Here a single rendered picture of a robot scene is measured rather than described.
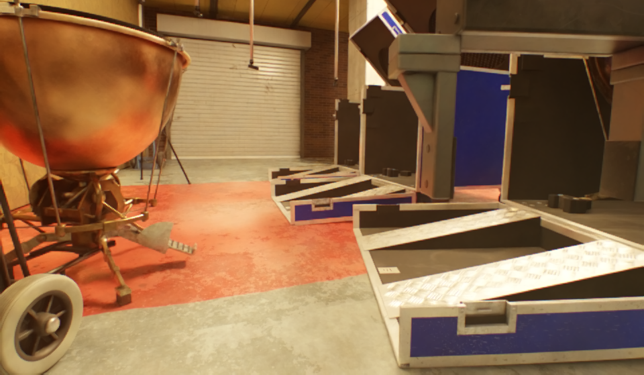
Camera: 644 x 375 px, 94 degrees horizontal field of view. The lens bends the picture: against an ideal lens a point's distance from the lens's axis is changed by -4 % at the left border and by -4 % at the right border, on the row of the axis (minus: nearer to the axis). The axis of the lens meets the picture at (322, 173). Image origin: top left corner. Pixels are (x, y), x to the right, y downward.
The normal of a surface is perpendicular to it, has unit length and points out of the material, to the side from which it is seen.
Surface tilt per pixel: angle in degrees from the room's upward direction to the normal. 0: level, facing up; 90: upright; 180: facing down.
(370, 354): 0
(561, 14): 90
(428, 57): 90
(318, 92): 90
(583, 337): 90
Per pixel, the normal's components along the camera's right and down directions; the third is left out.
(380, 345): 0.01, -0.99
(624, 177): -1.00, -0.01
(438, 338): 0.00, 0.11
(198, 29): 0.34, 0.11
